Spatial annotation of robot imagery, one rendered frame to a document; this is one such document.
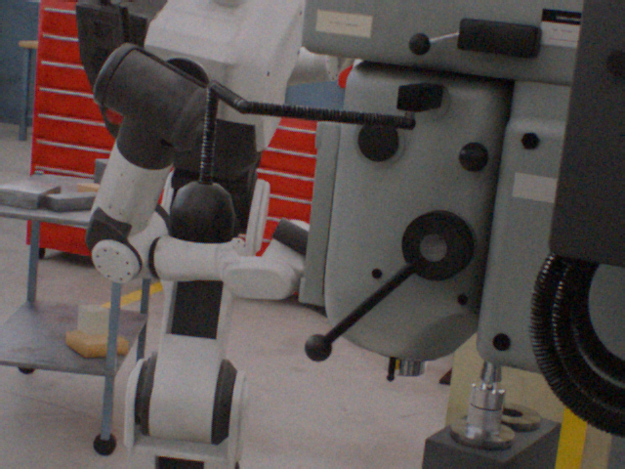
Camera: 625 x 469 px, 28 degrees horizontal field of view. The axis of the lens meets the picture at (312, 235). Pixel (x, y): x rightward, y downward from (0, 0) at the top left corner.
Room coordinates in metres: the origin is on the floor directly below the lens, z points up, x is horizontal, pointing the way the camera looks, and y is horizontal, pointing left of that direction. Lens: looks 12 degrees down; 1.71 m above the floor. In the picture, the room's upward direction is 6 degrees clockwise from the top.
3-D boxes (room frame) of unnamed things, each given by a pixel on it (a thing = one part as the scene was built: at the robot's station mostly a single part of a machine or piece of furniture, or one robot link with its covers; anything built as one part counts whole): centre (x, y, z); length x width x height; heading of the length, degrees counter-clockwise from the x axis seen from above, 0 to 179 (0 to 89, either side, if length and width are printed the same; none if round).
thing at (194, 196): (1.35, 0.12, 1.45); 0.07 x 0.07 x 0.06
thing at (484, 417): (1.66, -0.27, 1.14); 0.05 x 0.05 x 0.06
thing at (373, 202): (1.37, -0.12, 1.47); 0.21 x 0.19 x 0.32; 160
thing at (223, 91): (1.27, 0.10, 1.58); 0.17 x 0.01 x 0.01; 15
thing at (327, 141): (1.41, -0.02, 1.45); 0.04 x 0.04 x 0.21; 70
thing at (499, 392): (1.66, -0.27, 1.18); 0.05 x 0.05 x 0.01
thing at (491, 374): (1.66, -0.27, 1.24); 0.03 x 0.03 x 0.11
